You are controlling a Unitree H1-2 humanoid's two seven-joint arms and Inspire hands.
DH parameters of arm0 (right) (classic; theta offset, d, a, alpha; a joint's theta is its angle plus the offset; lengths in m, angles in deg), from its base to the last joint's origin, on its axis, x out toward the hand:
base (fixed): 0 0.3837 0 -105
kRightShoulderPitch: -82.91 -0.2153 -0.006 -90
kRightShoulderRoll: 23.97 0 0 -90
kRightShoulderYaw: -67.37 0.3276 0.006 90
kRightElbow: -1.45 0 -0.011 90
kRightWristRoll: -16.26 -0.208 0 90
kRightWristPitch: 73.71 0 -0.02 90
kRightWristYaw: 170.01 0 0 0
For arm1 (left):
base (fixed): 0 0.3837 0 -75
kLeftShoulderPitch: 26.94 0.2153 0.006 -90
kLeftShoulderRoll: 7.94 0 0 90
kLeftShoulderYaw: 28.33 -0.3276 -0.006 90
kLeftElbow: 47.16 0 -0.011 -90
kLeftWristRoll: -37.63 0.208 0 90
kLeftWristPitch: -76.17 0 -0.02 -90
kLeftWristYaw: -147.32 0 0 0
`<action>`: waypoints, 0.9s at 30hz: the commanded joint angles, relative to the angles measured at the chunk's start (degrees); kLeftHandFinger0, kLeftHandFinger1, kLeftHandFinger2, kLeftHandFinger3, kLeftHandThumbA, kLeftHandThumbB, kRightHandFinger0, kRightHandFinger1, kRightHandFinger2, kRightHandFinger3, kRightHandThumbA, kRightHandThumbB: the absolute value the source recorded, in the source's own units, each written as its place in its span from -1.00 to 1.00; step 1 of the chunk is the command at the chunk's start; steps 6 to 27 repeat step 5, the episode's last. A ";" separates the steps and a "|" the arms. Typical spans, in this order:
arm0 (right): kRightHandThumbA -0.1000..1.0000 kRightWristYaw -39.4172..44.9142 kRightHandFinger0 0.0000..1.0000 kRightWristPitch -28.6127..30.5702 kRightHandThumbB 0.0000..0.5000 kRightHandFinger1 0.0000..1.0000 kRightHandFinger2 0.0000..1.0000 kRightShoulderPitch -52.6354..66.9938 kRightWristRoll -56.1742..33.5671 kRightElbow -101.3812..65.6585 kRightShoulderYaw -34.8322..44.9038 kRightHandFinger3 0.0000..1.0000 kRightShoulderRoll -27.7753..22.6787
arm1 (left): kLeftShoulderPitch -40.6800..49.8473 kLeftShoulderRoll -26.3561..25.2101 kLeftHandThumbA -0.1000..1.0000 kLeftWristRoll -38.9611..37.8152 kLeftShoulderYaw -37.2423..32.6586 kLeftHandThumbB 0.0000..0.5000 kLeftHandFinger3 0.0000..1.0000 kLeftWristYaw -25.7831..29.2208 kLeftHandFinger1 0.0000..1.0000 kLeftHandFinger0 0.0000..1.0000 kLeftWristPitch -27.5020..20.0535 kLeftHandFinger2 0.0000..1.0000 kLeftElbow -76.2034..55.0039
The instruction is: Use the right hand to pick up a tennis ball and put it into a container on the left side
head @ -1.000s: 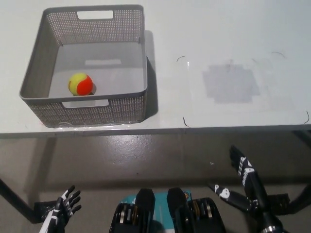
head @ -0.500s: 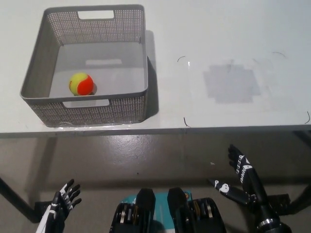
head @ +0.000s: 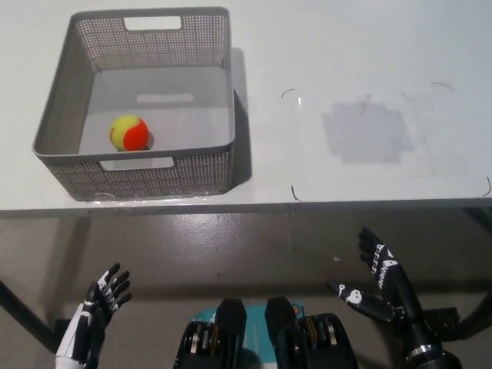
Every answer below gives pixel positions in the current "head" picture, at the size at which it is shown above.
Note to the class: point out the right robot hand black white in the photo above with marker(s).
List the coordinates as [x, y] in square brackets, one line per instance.
[399, 296]

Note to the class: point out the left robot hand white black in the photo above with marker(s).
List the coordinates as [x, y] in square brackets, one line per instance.
[86, 319]

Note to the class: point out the yellow orange tennis ball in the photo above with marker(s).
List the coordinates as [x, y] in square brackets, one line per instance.
[128, 132]

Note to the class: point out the black metal table leg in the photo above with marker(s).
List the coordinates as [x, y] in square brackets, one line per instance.
[476, 319]
[25, 313]

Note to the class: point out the clear tape strip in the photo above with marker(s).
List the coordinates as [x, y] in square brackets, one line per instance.
[153, 197]

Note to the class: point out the black teal robot torso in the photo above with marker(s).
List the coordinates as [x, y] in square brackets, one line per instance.
[230, 338]

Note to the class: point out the grey perforated plastic basket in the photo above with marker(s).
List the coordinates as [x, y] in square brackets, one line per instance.
[173, 115]

